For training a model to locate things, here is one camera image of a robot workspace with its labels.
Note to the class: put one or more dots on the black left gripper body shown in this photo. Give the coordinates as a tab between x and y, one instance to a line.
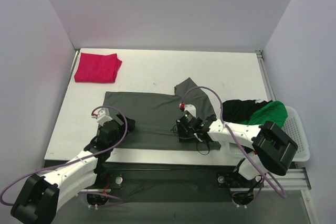
127	123

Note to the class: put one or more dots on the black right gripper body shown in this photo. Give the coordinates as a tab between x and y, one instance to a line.
181	128

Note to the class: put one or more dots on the grey t shirt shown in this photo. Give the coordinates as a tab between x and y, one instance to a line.
155	116

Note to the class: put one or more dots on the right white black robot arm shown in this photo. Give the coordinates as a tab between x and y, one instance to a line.
273	150

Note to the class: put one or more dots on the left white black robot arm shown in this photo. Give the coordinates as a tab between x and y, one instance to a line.
43	195

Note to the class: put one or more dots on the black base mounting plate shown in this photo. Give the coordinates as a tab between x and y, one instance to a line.
173	183

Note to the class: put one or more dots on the folded red t shirt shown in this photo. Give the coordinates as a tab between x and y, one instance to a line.
94	68

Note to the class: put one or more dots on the green t shirt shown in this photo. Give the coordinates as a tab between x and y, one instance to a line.
273	111

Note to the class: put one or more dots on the white perforated plastic basket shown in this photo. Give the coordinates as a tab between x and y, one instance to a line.
294	129

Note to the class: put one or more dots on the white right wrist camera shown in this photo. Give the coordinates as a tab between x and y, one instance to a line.
188	107

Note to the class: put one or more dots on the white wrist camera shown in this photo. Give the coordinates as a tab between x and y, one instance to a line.
188	107
101	115

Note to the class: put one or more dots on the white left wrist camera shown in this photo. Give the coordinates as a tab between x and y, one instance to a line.
101	115

